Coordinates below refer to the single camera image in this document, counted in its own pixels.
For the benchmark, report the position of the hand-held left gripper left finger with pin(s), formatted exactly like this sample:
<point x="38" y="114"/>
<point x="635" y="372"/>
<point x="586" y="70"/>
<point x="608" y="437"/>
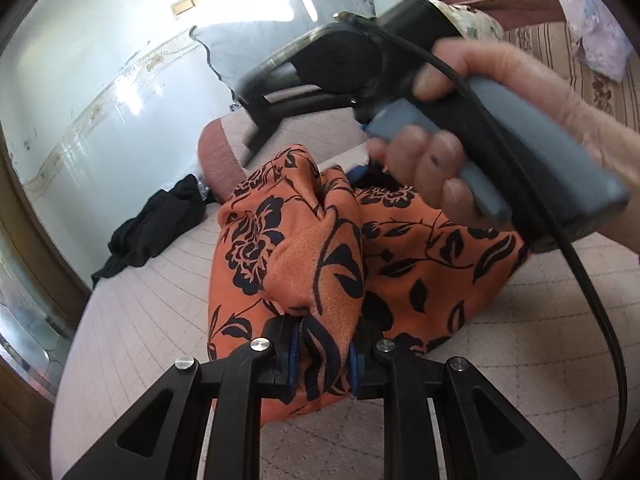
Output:
<point x="292" y="360"/>

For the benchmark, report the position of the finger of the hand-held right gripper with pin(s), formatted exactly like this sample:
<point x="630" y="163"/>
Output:
<point x="270" y="97"/>
<point x="360" y="173"/>

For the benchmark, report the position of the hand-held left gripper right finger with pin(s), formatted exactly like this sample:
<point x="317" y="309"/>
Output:
<point x="355" y="370"/>

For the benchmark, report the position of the orange floral garment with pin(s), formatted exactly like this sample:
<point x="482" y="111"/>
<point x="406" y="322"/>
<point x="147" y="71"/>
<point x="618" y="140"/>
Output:
<point x="300" y="240"/>

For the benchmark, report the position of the person's right hand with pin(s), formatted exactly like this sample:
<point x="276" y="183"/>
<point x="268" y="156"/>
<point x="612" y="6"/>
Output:
<point x="525" y="70"/>

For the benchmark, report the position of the reddish brown bolster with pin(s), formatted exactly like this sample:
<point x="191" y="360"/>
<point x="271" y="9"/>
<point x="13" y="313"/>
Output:
<point x="220" y="160"/>

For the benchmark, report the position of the white floral cloth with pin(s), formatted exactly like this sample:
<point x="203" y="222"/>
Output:
<point x="480" y="22"/>

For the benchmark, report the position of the black cloth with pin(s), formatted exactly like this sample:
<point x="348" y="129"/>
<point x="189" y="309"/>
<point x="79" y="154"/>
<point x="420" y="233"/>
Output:
<point x="150" y="230"/>

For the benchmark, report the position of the striped patterned blanket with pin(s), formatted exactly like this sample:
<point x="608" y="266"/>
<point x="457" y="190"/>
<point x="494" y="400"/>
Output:
<point x="550" y="45"/>

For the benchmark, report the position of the lavender cloth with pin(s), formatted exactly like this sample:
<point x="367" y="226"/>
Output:
<point x="595" y="20"/>

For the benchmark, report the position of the glass mirror panel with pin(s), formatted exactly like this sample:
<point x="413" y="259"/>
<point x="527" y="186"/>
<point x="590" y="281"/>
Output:
<point x="30" y="320"/>

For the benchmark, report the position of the brown wooden door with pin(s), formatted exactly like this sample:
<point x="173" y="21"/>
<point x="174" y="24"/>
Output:
<point x="20" y="420"/>

